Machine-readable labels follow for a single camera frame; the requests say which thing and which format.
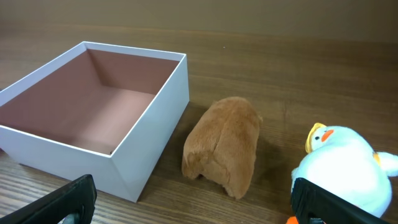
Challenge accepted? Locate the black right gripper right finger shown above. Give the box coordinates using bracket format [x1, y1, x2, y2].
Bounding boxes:
[290, 177, 392, 224]

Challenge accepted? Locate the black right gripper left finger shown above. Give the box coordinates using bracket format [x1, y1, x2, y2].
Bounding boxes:
[1, 174, 97, 224]

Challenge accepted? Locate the white plush duck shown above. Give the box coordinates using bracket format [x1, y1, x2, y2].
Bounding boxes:
[291, 123, 397, 218]

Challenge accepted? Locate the brown plush toy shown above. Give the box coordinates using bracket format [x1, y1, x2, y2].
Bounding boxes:
[182, 96, 262, 199]

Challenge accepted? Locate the white cardboard box pink inside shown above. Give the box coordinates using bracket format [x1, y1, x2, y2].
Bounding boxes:
[1, 41, 189, 202]

